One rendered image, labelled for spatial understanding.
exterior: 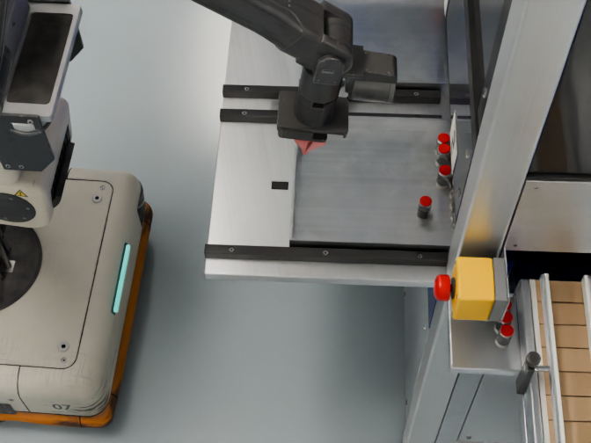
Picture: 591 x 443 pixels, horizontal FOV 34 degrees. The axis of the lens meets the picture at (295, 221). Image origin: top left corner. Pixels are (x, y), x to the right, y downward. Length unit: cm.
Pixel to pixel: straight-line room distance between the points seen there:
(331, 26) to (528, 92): 27
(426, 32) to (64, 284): 103
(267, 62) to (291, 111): 47
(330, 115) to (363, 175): 34
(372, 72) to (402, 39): 60
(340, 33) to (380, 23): 67
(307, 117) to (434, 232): 38
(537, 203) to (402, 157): 41
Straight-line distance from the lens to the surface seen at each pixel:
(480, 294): 142
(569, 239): 146
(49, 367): 224
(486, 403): 206
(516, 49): 111
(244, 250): 158
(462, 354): 154
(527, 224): 142
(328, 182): 167
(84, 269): 233
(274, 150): 172
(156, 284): 260
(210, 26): 312
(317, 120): 136
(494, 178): 131
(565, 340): 152
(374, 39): 188
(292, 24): 120
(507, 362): 154
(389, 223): 163
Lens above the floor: 227
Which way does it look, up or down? 59 degrees down
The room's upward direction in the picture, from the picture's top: 1 degrees counter-clockwise
